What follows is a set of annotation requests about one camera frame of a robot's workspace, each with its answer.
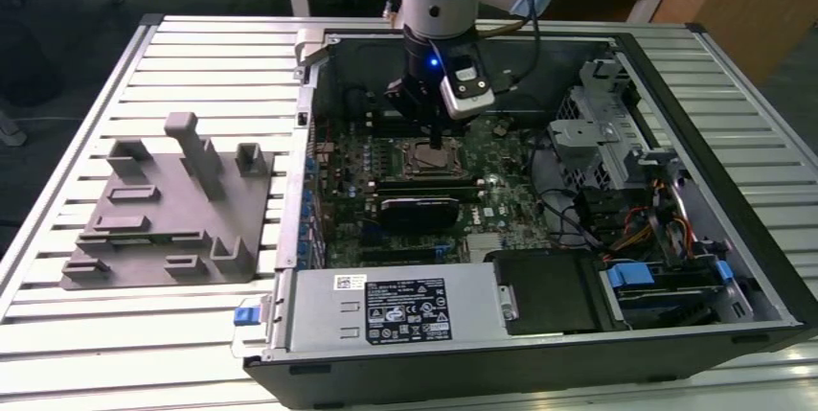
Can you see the round coin battery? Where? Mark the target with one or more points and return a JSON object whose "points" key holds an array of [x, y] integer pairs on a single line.
{"points": [[501, 128]]}

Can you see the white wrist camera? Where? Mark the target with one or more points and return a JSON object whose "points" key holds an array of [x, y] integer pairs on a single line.
{"points": [[469, 90]]}

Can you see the black PC case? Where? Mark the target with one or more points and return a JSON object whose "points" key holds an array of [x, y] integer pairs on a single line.
{"points": [[511, 372]]}

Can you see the grey metal foot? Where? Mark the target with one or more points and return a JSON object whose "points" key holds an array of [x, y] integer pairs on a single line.
{"points": [[12, 128]]}

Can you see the green RAM stick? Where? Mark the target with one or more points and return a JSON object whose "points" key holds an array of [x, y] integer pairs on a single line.
{"points": [[140, 240]]}

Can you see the black plastic shroud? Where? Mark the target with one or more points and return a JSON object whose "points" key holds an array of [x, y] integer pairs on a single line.
{"points": [[549, 291]]}

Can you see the silver power supply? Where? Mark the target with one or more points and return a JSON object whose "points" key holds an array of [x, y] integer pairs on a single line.
{"points": [[318, 315]]}

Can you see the green motherboard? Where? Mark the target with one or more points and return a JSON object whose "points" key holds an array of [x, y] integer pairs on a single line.
{"points": [[517, 219]]}

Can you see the silver drive cage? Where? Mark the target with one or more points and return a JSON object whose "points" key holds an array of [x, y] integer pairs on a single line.
{"points": [[587, 135]]}

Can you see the black graphics card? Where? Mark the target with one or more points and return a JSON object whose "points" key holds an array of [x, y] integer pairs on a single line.
{"points": [[417, 214]]}

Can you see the CPU socket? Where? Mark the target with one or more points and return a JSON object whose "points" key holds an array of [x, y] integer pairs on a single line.
{"points": [[433, 176]]}

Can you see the silver case hinge bracket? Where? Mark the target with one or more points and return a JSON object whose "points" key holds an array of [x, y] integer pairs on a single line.
{"points": [[309, 39]]}

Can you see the silver chipset heatsink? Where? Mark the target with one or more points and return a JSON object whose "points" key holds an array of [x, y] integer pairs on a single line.
{"points": [[488, 248]]}

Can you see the hard disk in blue carrier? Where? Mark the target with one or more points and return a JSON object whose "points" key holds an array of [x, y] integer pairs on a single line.
{"points": [[628, 277]]}

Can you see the grey parts rack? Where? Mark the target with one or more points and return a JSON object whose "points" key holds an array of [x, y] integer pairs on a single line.
{"points": [[178, 200]]}

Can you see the blue case latch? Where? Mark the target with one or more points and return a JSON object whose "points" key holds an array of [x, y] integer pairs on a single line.
{"points": [[246, 316]]}

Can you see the black expansion slot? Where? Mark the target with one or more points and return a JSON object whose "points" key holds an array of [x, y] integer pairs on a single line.
{"points": [[396, 256]]}

